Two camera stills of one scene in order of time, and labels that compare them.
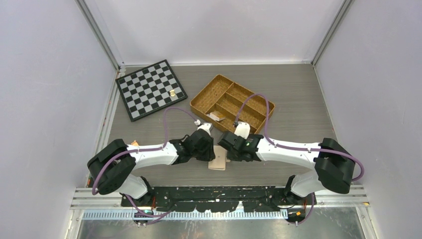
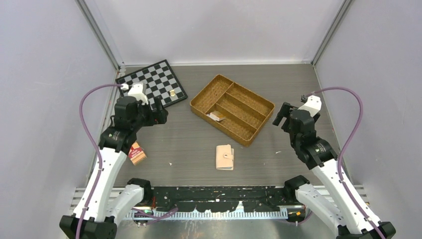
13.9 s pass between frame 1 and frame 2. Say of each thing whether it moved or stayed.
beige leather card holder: moved
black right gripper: moved
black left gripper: moved
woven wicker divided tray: stayed
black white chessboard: stayed
